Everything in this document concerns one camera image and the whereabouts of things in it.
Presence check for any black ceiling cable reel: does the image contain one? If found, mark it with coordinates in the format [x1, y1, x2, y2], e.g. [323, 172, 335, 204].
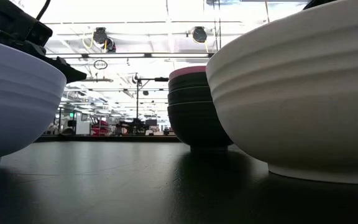
[82, 26, 117, 54]
[190, 26, 210, 44]

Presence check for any black cable loop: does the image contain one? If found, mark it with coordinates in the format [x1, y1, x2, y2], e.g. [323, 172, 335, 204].
[93, 59, 109, 71]

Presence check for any black bowl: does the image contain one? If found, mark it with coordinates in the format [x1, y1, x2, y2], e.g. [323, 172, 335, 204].
[168, 72, 209, 91]
[167, 86, 213, 106]
[167, 101, 234, 154]

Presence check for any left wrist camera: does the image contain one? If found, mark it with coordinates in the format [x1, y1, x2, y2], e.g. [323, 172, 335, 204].
[23, 20, 54, 47]

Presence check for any ceiling light rail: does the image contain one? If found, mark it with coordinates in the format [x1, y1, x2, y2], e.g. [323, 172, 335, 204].
[44, 52, 214, 60]

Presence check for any black camera stand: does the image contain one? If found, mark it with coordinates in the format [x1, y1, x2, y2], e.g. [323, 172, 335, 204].
[131, 73, 170, 119]

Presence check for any white bowl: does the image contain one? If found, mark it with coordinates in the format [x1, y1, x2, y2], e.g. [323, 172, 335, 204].
[205, 0, 358, 185]

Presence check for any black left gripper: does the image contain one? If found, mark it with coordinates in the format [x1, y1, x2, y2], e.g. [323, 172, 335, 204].
[0, 0, 88, 84]

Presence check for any white cabinet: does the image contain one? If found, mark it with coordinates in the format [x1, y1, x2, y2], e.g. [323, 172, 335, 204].
[75, 111, 91, 136]

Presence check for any red cart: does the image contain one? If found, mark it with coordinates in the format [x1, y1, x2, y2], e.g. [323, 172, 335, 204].
[90, 116, 111, 136]

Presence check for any black metal table frame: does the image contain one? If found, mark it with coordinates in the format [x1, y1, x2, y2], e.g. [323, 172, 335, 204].
[34, 134, 182, 143]

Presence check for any pink bowl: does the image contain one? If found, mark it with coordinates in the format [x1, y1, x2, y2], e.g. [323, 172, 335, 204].
[168, 65, 208, 81]

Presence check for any purple bowl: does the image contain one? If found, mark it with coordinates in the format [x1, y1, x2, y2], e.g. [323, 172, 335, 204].
[0, 36, 68, 170]

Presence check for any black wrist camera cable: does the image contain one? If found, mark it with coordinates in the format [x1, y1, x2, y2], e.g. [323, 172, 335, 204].
[35, 0, 52, 22]

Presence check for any dark workbench with equipment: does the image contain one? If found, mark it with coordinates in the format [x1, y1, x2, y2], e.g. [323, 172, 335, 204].
[115, 118, 175, 136]

